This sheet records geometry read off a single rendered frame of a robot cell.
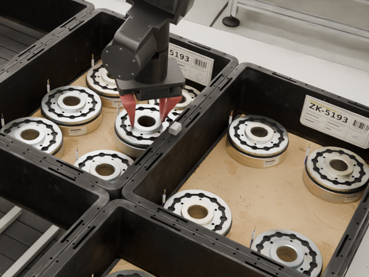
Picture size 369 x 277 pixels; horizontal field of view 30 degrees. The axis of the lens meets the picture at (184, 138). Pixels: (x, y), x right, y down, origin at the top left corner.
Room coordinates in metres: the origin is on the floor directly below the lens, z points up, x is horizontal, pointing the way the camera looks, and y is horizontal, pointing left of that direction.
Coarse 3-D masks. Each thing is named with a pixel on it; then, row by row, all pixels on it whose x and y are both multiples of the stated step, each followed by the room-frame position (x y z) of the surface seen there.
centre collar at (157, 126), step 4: (144, 112) 0.89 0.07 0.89; (148, 112) 0.89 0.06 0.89; (136, 116) 0.88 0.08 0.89; (140, 116) 0.88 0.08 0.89; (144, 116) 0.88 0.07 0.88; (148, 116) 0.88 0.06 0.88; (152, 116) 0.88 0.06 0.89; (156, 116) 0.88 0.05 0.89; (136, 120) 0.86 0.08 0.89; (156, 120) 0.87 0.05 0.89; (160, 120) 0.87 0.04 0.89; (136, 124) 0.85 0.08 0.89; (156, 124) 0.86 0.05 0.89; (160, 124) 0.86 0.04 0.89; (136, 128) 0.85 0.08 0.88; (140, 128) 0.85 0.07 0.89; (144, 128) 0.85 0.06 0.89; (148, 128) 0.85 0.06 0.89; (152, 128) 0.85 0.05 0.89; (156, 128) 0.85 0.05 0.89; (144, 132) 0.84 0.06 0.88; (148, 132) 0.84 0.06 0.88; (152, 132) 0.84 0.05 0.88
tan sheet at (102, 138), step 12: (72, 84) 1.02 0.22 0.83; (84, 84) 1.02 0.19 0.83; (108, 108) 0.96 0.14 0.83; (120, 108) 0.96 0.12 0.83; (108, 120) 0.92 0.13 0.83; (96, 132) 0.89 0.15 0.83; (108, 132) 0.89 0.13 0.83; (72, 144) 0.85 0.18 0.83; (84, 144) 0.86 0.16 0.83; (96, 144) 0.86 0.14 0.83; (108, 144) 0.86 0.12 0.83; (72, 156) 0.82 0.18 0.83
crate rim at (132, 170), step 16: (96, 16) 1.10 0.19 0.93; (112, 16) 1.11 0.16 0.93; (64, 32) 1.03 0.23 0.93; (48, 48) 0.98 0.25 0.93; (208, 48) 1.03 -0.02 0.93; (16, 64) 0.92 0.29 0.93; (0, 80) 0.87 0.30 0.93; (208, 96) 0.90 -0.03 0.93; (192, 112) 0.85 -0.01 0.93; (16, 144) 0.73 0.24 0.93; (160, 144) 0.76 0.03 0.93; (48, 160) 0.70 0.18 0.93; (144, 160) 0.72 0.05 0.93; (80, 176) 0.68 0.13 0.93; (96, 176) 0.68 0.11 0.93; (128, 176) 0.69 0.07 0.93; (112, 192) 0.66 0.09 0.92
